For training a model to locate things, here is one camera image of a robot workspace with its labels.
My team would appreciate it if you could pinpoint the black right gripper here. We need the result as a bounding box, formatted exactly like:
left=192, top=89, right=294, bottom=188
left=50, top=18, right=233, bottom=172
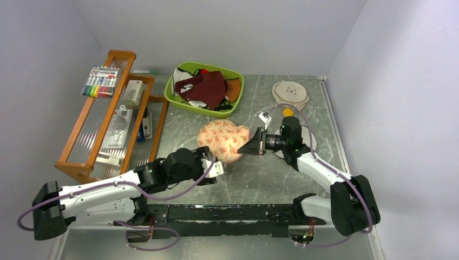
left=238, top=127, right=288, bottom=155

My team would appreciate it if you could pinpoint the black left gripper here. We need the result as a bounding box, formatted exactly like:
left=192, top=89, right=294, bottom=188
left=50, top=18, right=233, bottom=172
left=169, top=145, right=218, bottom=185

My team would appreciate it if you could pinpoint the pink floral laundry bag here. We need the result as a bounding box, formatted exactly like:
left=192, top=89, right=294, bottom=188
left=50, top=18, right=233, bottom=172
left=196, top=119, right=250, bottom=164

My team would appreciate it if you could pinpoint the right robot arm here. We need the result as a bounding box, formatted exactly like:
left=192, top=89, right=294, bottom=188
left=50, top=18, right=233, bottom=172
left=238, top=116, right=381, bottom=237

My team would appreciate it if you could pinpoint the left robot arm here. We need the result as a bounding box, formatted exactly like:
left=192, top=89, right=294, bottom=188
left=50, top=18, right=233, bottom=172
left=30, top=146, right=224, bottom=241

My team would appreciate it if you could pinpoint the white mesh round laundry bag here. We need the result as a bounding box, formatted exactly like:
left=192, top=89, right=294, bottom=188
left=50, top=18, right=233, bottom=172
left=301, top=125, right=317, bottom=153

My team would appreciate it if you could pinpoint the beige round laundry bag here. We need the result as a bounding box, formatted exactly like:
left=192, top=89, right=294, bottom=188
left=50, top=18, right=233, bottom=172
left=272, top=81, right=310, bottom=110

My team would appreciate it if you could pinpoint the yellow small block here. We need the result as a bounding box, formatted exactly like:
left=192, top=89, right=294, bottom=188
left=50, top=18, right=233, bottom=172
left=282, top=108, right=295, bottom=117

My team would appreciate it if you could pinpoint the blue white item on rack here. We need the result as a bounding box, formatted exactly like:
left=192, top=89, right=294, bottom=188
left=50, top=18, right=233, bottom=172
left=136, top=108, right=153, bottom=142

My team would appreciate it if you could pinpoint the orange cloth in basin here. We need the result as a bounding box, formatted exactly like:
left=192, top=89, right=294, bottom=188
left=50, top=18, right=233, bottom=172
left=225, top=78, right=241, bottom=102

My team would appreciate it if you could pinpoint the maroon cloth garment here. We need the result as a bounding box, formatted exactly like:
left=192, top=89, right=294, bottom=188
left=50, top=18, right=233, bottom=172
left=174, top=71, right=227, bottom=110

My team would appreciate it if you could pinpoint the clear packet on rack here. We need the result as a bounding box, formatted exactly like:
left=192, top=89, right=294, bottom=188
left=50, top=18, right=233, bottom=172
left=101, top=105, right=133, bottom=149

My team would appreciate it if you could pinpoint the wooden tiered rack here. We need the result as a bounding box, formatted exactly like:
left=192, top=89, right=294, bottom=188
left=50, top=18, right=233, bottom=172
left=55, top=50, right=169, bottom=184

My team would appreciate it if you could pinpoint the white small carton box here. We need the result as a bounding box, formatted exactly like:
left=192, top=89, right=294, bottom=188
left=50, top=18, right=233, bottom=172
left=123, top=80, right=143, bottom=106

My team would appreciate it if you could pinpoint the white black-trimmed garment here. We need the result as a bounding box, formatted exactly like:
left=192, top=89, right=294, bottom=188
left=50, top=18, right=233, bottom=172
left=171, top=67, right=194, bottom=96

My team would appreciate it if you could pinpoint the green capped marker pen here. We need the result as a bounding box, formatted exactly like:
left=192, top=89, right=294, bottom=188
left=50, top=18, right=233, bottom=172
left=132, top=70, right=156, bottom=74

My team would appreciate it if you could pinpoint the colour marker pen pack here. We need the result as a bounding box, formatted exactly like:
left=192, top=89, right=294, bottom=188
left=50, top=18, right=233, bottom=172
left=81, top=66, right=121, bottom=98

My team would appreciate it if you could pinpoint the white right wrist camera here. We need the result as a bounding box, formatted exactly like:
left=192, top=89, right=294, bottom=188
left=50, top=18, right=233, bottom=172
left=258, top=112, right=272, bottom=125

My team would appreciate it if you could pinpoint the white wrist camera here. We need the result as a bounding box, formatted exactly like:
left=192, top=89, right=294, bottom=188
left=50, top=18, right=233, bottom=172
left=199, top=158, right=224, bottom=185
left=258, top=112, right=272, bottom=125

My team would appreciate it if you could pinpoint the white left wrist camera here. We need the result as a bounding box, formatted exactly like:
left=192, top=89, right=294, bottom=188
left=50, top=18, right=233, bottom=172
left=199, top=158, right=224, bottom=185

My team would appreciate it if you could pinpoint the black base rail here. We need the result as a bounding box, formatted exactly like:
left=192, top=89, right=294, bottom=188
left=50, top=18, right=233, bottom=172
left=126, top=204, right=326, bottom=239

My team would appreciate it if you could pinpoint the white pipe along wall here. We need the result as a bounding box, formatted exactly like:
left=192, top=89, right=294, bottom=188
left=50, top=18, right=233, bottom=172
left=317, top=76, right=350, bottom=173

